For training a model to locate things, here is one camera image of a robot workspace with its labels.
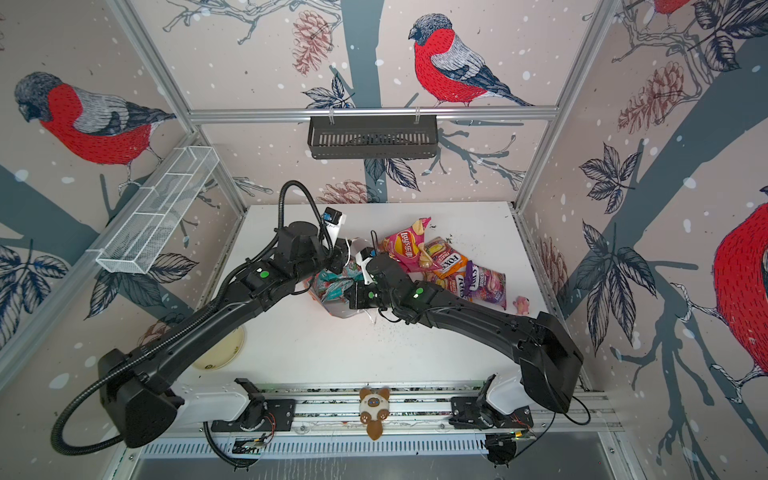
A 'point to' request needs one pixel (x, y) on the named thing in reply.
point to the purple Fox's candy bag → (483, 284)
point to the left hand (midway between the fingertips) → (349, 241)
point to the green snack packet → (331, 285)
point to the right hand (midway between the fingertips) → (339, 297)
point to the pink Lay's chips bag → (405, 247)
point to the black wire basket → (372, 136)
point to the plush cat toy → (374, 410)
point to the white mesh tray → (158, 209)
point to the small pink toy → (522, 305)
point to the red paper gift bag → (339, 307)
